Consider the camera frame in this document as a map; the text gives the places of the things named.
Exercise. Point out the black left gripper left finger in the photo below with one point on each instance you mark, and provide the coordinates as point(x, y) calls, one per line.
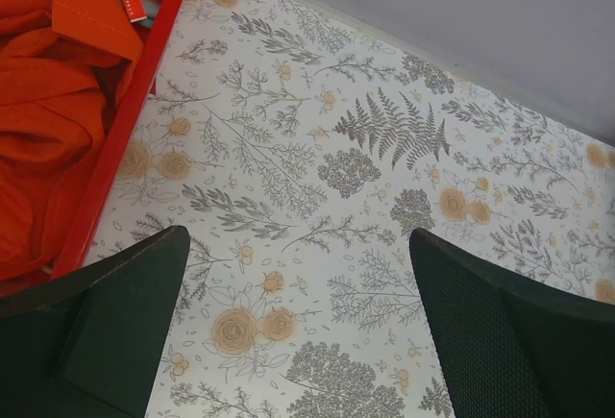
point(88, 344)

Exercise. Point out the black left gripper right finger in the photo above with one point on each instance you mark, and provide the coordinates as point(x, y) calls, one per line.
point(509, 346)

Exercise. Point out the red plastic tray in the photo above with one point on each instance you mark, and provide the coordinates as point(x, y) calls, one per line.
point(74, 250)

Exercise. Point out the floral table mat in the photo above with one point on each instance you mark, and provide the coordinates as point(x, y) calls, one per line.
point(300, 154)

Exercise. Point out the orange t shirt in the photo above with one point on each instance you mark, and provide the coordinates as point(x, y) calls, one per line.
point(63, 64)

